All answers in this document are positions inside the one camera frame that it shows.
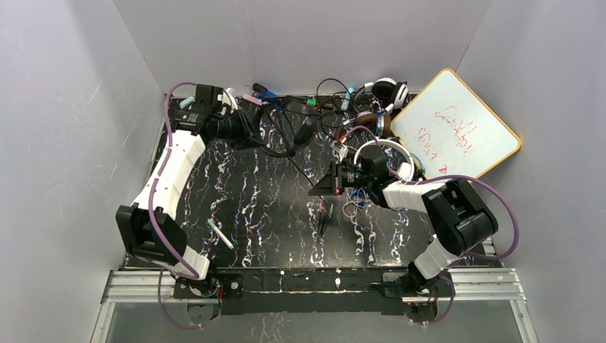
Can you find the blue stapler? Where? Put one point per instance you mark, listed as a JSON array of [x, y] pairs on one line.
[[261, 92]]

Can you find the white headphones with blue cable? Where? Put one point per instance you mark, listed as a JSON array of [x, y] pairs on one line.
[[397, 156]]

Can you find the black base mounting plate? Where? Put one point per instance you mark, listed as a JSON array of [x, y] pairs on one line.
[[387, 290]]

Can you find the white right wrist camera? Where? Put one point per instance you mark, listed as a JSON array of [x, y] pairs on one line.
[[341, 150]]

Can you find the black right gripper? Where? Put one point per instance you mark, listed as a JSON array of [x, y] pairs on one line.
[[334, 178]]

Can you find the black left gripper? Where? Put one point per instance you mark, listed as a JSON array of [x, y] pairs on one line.
[[258, 131]]

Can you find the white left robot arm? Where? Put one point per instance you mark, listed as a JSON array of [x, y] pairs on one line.
[[148, 225]]

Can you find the brown headphones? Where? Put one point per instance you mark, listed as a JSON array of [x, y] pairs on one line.
[[380, 124]]

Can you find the aluminium frame rail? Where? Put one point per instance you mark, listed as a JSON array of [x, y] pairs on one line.
[[469, 284]]

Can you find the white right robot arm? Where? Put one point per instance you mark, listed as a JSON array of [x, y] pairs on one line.
[[460, 219]]

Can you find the black headphones with cable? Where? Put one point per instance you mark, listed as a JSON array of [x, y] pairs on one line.
[[297, 126]]

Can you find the black and white headphones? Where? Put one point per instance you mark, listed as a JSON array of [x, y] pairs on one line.
[[388, 91]]

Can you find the white marker pen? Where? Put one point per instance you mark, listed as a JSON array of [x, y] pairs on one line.
[[220, 234]]

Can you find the whiteboard with orange frame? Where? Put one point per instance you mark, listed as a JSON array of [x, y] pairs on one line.
[[452, 131]]

